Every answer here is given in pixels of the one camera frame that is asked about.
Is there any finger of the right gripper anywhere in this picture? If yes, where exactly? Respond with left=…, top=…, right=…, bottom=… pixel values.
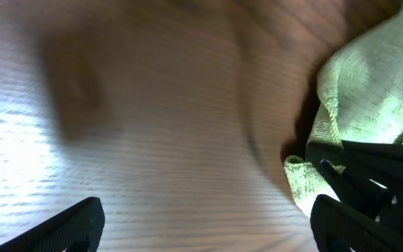
left=305, top=141, right=403, bottom=235

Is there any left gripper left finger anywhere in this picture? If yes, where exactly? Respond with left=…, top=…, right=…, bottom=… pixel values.
left=0, top=197, right=105, bottom=252

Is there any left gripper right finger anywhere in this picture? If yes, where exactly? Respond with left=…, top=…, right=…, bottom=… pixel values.
left=310, top=195, right=403, bottom=252

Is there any green microfiber cloth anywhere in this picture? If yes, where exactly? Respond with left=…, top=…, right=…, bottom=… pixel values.
left=283, top=1, right=403, bottom=216

